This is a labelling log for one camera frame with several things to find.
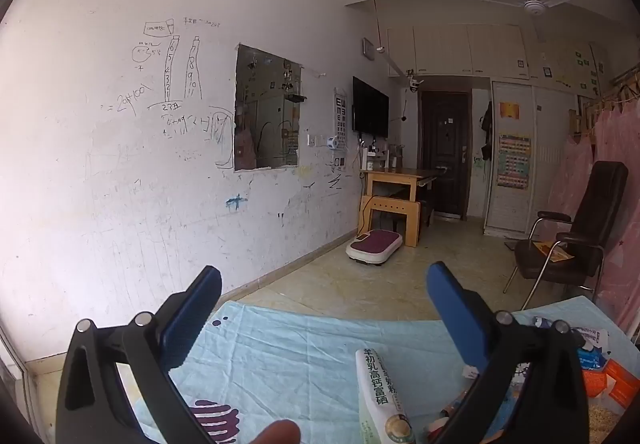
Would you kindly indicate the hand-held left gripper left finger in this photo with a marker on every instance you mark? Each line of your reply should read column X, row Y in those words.
column 192, row 314

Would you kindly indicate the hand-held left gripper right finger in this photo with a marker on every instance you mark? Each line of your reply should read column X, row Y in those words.
column 457, row 319

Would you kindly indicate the person's left hand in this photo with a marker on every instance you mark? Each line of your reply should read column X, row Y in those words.
column 275, row 434

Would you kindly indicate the white and green carton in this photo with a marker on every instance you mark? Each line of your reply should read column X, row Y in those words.
column 382, row 399

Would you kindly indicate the purple and white vibration plate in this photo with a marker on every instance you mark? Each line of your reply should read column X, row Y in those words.
column 375, row 244

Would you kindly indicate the light blue printed tablecloth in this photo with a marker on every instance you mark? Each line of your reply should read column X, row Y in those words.
column 300, row 349

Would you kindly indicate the orange book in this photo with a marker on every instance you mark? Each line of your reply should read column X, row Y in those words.
column 552, row 250

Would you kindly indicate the blue snack packet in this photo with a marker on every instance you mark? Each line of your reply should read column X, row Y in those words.
column 592, row 359

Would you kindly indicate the wooden desk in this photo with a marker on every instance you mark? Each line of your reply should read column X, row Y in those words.
column 400, row 173

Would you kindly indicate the dark brown door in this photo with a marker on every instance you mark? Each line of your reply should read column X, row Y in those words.
column 445, row 153

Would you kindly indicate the colourful chart poster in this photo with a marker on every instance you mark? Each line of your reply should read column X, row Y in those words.
column 514, row 161

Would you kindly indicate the white wardrobe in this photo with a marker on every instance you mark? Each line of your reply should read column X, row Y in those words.
column 545, row 163

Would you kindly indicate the black armchair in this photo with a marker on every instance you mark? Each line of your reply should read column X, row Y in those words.
column 600, row 209

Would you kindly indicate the dark hanging clothes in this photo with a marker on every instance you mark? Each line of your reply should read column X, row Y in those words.
column 486, row 128

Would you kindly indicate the eye chart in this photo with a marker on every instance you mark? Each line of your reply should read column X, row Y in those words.
column 341, row 118

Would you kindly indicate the white overhead cabinets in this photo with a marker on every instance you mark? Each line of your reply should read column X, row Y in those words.
column 450, row 48

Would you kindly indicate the white ceiling fan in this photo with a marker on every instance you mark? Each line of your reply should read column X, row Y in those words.
column 534, row 3

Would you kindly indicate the wall mirror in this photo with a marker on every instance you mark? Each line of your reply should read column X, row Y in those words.
column 265, row 113

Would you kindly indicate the orange wall poster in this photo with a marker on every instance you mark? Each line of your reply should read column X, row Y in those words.
column 510, row 110

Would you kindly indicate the black wall television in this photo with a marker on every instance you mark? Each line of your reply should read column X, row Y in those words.
column 370, row 106

